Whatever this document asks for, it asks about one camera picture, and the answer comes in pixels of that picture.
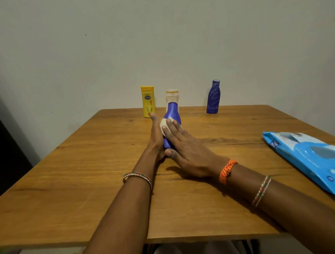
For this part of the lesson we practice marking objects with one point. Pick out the white wet wipe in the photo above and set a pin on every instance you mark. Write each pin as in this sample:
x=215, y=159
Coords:
x=163, y=123

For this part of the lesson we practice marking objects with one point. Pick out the white bottle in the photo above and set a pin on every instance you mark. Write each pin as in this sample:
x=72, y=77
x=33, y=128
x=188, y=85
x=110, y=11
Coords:
x=172, y=96

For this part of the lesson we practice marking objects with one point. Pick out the person's left forearm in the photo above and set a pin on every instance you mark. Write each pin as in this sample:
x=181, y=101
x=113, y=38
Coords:
x=123, y=209

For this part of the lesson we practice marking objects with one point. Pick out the orange thread wristband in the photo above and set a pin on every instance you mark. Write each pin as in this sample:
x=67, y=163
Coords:
x=227, y=171

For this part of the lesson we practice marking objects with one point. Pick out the blue wet wipes pack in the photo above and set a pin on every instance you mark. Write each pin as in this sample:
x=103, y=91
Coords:
x=306, y=154

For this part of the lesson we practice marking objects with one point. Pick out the blue scribbled bottle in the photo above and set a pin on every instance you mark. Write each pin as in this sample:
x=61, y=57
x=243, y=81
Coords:
x=172, y=112
x=213, y=98

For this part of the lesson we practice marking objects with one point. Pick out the person's right hand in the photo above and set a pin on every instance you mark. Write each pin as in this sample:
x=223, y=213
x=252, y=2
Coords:
x=193, y=154

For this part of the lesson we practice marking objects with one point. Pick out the wooden table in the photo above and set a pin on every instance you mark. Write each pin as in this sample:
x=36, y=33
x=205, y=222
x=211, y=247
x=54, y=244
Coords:
x=65, y=170

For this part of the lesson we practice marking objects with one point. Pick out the black metal table leg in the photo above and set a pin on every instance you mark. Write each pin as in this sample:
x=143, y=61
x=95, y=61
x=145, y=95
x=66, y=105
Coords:
x=149, y=249
x=251, y=247

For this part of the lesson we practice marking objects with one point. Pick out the thin beaded bangle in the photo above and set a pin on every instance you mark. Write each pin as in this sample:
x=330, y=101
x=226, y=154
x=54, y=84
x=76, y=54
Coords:
x=138, y=175
x=261, y=190

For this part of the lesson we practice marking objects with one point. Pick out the yellow bottle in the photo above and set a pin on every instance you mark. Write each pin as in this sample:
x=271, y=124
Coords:
x=148, y=103

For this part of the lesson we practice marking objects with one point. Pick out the person's left hand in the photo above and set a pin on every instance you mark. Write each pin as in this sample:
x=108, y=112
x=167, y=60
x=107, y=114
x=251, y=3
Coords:
x=156, y=138

